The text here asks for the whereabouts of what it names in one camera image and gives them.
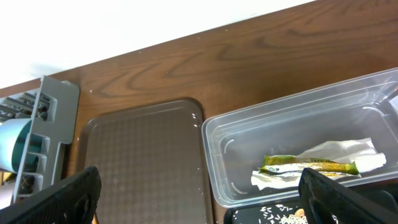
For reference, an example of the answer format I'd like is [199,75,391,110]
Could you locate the dark brown serving tray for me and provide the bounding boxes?
[76,98,213,224]

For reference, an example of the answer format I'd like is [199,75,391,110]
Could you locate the clear plastic bin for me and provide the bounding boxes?
[202,68,397,208]

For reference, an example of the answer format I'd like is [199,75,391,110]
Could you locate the black waste tray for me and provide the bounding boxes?
[223,183,398,224]

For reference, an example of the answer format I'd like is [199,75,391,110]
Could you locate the light blue bowl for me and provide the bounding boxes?
[1,118,42,173]

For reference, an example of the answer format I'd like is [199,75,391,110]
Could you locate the green snack wrapper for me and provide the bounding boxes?
[259,156,359,175]

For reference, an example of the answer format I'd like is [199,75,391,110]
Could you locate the grey plastic dish rack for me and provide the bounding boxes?
[1,76,80,203]

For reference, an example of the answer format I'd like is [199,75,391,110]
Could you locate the rice and food scraps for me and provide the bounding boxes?
[259,204,308,224]

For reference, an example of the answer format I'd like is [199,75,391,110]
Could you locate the white pink-rimmed bowl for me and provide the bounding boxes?
[0,183,15,210]

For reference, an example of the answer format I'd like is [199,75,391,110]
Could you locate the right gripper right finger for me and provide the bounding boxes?
[298,168,397,223]

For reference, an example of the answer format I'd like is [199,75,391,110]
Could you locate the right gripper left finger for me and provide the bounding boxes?
[1,166,101,224]

